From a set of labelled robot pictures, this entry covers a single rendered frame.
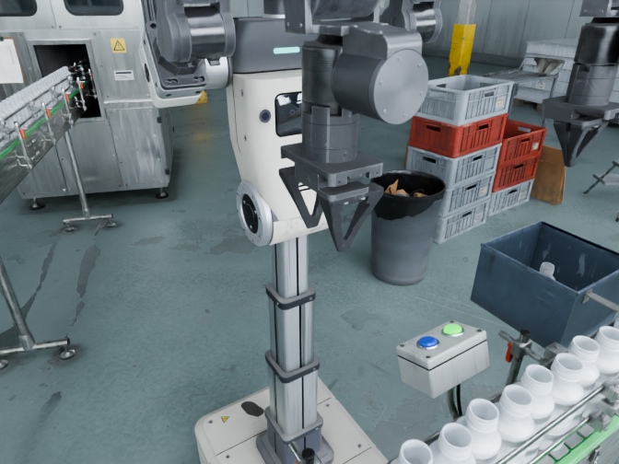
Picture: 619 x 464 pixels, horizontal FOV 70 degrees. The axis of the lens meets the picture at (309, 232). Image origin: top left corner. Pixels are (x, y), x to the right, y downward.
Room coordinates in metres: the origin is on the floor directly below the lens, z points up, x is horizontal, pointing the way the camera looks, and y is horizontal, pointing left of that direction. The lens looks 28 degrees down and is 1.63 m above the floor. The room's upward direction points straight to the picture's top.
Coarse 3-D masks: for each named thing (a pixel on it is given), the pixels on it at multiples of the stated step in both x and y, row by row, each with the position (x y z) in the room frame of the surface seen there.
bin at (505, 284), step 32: (544, 224) 1.35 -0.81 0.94; (480, 256) 1.20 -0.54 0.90; (512, 256) 1.30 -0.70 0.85; (544, 256) 1.33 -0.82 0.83; (576, 256) 1.24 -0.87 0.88; (608, 256) 1.17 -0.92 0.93; (480, 288) 1.18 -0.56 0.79; (512, 288) 1.09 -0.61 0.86; (544, 288) 1.02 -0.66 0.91; (576, 288) 1.22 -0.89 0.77; (608, 288) 1.04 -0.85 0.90; (512, 320) 1.07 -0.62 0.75; (544, 320) 0.99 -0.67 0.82; (576, 320) 0.97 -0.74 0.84; (608, 320) 1.09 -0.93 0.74
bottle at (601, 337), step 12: (600, 336) 0.54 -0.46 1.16; (612, 336) 0.55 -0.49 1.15; (600, 348) 0.53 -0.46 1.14; (612, 348) 0.52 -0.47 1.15; (600, 360) 0.52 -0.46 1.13; (612, 360) 0.52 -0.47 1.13; (600, 372) 0.51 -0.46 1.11; (612, 372) 0.51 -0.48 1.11; (600, 384) 0.51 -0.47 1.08; (600, 396) 0.51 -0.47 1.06; (588, 408) 0.51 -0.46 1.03
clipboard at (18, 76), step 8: (0, 40) 3.45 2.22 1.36; (8, 40) 3.47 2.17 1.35; (0, 48) 3.46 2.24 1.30; (8, 48) 3.47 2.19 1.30; (16, 48) 3.48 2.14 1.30; (0, 56) 3.45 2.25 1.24; (8, 56) 3.46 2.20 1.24; (16, 56) 3.47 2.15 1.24; (0, 64) 3.45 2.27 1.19; (8, 64) 3.46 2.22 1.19; (16, 64) 3.47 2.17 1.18; (0, 72) 3.44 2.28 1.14; (8, 72) 3.45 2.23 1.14; (16, 72) 3.46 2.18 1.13; (0, 80) 3.44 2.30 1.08; (8, 80) 3.45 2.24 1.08; (16, 80) 3.46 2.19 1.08; (24, 80) 3.47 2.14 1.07
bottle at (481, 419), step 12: (468, 408) 0.40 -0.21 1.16; (480, 408) 0.41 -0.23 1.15; (492, 408) 0.40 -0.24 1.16; (468, 420) 0.39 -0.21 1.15; (480, 420) 0.38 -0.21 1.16; (492, 420) 0.38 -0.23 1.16; (480, 432) 0.38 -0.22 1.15; (492, 432) 0.38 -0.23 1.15; (480, 444) 0.37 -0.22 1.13; (492, 444) 0.37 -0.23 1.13; (480, 456) 0.36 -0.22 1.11; (492, 456) 0.37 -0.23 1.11
